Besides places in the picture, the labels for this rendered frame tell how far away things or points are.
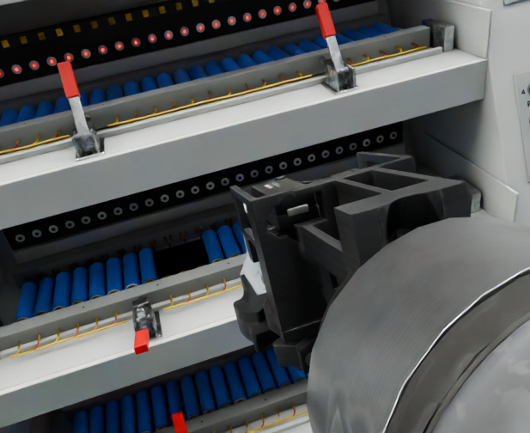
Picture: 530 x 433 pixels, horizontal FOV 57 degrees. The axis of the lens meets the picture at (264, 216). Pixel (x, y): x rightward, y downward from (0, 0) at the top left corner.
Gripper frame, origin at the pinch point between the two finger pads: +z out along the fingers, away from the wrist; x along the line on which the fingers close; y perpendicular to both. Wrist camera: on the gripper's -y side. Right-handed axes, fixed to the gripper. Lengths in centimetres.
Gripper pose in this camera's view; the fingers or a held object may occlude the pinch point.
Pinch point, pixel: (283, 259)
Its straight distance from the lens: 34.5
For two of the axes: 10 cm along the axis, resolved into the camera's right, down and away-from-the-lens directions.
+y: -2.3, -9.5, -2.2
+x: -9.5, 2.7, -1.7
